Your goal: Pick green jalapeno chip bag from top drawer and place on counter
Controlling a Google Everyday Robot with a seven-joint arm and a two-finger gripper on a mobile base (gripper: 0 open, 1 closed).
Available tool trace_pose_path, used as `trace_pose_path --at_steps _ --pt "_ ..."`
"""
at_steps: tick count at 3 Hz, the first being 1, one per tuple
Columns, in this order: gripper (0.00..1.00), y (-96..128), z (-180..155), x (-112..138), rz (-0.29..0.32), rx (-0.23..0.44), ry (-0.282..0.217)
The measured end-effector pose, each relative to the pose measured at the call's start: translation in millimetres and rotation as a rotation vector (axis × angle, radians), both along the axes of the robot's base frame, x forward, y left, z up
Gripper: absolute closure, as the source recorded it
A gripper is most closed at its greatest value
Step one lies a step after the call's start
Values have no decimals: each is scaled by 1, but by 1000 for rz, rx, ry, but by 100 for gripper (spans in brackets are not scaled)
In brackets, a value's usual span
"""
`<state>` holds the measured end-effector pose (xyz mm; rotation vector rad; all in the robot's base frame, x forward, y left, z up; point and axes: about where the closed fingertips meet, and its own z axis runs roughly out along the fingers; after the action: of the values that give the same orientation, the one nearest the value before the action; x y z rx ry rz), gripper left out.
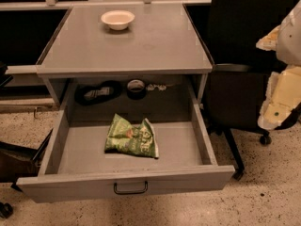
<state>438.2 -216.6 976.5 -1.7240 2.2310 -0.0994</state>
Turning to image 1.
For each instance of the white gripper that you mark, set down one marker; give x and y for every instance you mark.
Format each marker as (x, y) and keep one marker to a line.
(290, 40)

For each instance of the green jalapeno chip bag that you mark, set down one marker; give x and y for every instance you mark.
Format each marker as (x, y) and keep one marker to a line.
(123, 137)

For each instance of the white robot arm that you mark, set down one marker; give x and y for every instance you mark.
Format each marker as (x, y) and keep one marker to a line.
(289, 38)

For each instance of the grey cabinet counter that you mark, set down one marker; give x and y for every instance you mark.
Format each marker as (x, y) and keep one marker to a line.
(160, 40)

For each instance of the grey open top drawer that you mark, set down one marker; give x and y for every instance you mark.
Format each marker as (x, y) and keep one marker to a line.
(76, 167)

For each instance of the black office chair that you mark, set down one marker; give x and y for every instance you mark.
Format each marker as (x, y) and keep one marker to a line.
(235, 89)

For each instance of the small metal keys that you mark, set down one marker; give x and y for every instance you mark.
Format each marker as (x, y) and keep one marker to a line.
(159, 87)

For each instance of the black tape roll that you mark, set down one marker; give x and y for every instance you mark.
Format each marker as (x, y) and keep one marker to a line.
(136, 89)

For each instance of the white paper bowl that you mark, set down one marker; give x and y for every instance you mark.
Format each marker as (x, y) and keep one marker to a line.
(117, 19)

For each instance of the black chair base left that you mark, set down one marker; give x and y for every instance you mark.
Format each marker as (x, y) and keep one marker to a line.
(18, 161)

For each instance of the black drawer handle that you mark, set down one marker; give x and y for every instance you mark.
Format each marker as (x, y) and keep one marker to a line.
(130, 189)

